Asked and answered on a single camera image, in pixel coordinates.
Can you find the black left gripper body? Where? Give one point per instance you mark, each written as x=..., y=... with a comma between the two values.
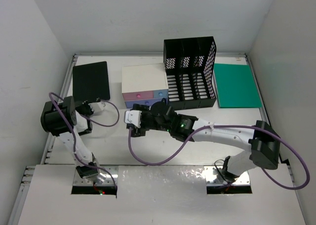
x=89, y=112

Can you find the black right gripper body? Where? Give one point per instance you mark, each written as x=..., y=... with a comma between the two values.
x=148, y=121

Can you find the light blue small drawer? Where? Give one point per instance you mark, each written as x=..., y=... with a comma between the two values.
x=161, y=93

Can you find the pink drawer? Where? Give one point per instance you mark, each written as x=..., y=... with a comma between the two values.
x=139, y=95

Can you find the black board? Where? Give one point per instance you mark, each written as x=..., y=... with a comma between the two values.
x=91, y=82

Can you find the purple bottom drawer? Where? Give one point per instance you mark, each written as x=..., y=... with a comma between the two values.
x=147, y=102

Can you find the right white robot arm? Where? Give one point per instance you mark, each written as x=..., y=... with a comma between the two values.
x=258, y=143

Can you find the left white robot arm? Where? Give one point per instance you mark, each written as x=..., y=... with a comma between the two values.
x=67, y=129

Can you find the white drawer cabinet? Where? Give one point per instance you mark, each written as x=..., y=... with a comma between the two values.
x=143, y=78

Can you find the black mesh file organizer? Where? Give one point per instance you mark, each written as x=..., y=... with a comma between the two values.
x=189, y=64

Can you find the green folder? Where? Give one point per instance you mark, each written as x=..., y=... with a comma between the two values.
x=236, y=87

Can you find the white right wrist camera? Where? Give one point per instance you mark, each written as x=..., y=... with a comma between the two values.
x=133, y=117

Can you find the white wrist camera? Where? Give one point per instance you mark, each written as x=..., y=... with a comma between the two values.
x=97, y=107
x=133, y=117

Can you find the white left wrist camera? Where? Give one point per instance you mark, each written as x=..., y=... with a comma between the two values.
x=97, y=107

